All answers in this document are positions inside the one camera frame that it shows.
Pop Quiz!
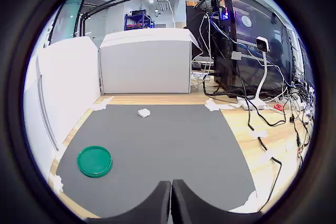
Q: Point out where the teal display screen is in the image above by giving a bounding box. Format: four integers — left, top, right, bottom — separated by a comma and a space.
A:
48, 0, 87, 49

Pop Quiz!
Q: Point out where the black computer tower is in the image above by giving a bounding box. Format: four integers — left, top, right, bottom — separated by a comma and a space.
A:
211, 0, 296, 98

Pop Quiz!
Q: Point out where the white webcam on gooseneck stand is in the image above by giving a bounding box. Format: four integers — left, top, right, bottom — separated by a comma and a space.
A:
251, 36, 270, 110

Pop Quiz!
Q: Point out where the round green lid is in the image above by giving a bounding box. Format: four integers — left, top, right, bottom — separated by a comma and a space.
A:
77, 145, 113, 178

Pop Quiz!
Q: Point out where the dark grey mat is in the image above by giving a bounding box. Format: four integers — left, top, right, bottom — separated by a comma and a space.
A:
56, 104, 257, 219

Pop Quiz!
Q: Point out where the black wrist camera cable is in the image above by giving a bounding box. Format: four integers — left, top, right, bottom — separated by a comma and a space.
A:
246, 98, 283, 213

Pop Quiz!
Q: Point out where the black monitor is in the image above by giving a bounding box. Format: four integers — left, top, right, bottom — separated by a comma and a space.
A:
185, 0, 218, 57

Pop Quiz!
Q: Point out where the thin white cable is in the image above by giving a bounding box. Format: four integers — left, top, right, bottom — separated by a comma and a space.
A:
154, 0, 175, 28

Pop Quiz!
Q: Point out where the blue shelf rack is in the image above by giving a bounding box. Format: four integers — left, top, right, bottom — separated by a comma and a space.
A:
124, 9, 155, 31

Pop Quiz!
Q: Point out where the white power strip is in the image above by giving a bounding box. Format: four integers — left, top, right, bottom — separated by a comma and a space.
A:
236, 95, 266, 111

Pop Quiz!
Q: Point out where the white partition panel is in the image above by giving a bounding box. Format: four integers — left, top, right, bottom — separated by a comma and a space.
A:
99, 27, 200, 95
23, 53, 60, 180
36, 36, 102, 154

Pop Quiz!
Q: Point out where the white tape piece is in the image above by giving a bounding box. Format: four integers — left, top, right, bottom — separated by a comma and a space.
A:
48, 174, 64, 196
90, 97, 114, 111
248, 130, 268, 138
258, 152, 274, 164
204, 98, 237, 112
243, 191, 258, 213

